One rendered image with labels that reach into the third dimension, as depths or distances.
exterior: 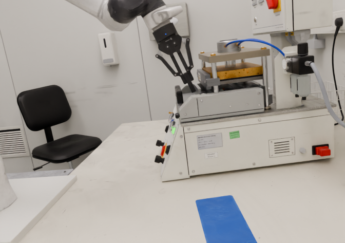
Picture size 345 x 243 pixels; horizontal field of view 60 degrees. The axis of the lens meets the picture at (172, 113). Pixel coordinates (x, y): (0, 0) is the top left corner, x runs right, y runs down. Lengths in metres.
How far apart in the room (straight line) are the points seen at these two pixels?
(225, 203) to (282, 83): 0.38
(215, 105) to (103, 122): 1.93
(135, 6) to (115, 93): 1.74
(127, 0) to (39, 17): 1.95
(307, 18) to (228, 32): 1.56
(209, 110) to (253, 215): 0.31
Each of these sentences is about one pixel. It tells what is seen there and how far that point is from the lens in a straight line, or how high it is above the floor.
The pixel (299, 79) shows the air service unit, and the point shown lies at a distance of 0.84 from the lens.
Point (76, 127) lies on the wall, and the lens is 2.83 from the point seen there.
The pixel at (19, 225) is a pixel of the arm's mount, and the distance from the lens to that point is 0.88.
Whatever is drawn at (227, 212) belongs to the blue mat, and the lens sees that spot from 0.77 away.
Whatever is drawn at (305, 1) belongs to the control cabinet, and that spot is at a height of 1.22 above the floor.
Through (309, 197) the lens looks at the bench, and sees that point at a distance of 0.84.
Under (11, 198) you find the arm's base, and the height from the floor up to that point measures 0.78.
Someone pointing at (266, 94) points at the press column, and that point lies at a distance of 0.95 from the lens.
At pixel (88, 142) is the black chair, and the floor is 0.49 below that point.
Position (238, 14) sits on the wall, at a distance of 2.48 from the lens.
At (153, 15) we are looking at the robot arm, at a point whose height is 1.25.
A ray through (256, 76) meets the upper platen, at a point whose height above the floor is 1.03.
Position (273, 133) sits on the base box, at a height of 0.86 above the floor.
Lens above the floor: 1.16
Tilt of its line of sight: 13 degrees down
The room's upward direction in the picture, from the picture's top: 7 degrees counter-clockwise
